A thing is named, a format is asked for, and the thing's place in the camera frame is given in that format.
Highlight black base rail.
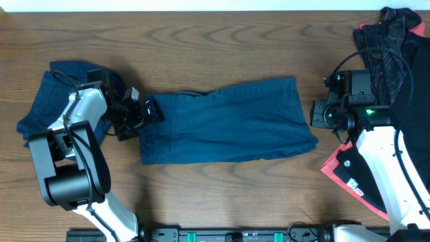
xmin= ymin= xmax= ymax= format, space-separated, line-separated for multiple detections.
xmin=65 ymin=220 xmax=390 ymax=242

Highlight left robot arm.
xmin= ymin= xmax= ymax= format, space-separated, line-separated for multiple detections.
xmin=28 ymin=69 xmax=163 ymax=241

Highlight dark blue denim shorts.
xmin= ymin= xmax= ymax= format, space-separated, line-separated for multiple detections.
xmin=139 ymin=77 xmax=318 ymax=165

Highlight black red-trimmed shorts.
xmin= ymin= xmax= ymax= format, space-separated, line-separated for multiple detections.
xmin=321 ymin=23 xmax=429 ymax=220

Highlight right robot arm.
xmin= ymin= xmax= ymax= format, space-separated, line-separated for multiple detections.
xmin=310 ymin=70 xmax=429 ymax=241

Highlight folded dark blue garment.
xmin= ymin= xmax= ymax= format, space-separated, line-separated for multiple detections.
xmin=17 ymin=60 xmax=125 ymax=140

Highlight black patterned garment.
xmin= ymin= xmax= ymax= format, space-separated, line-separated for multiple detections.
xmin=353 ymin=7 xmax=423 ymax=106

